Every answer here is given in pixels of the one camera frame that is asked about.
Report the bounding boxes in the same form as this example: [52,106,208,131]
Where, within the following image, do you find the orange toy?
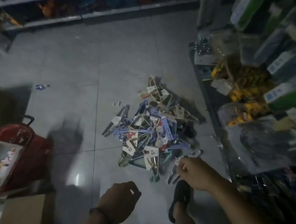
[37,0,58,19]

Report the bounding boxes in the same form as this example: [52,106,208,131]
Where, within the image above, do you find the store shelf with hanging goods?
[184,0,296,224]

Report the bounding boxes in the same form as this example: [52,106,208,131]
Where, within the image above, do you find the person's leg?
[172,200,210,224]

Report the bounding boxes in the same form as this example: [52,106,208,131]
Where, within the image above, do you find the heap of yellow peg packets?
[209,56,277,128]

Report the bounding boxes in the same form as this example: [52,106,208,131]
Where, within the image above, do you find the small blue wrapper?
[31,83,51,91]

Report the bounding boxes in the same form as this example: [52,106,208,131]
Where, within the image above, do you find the packet of black knobs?
[193,36,216,66]

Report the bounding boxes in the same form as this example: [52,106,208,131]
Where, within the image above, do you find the person's right hand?
[174,154,221,195]

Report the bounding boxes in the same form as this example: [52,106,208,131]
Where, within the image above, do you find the red shopping basket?
[0,113,58,193]

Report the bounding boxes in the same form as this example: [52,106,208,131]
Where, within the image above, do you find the person's right forearm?
[204,168,275,224]

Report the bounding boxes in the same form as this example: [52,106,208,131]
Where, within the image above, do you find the pile of packaged clothes hangers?
[96,71,206,187]

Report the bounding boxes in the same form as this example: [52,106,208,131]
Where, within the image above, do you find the clear bag with dark item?
[221,112,296,177]

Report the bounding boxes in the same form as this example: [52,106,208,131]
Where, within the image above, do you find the person's left hand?
[95,180,145,224]

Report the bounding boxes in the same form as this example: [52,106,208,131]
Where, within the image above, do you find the black wrist band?
[89,206,113,224]

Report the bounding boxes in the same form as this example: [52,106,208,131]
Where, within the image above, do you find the clear plastic toy package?
[0,133,27,190]

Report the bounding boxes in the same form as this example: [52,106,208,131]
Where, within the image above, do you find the grey metal store shelf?
[0,0,202,34]

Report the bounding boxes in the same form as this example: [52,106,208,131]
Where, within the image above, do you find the black sandal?
[165,179,197,224]

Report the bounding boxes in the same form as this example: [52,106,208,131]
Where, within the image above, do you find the row of green boxed packets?
[227,0,296,116]

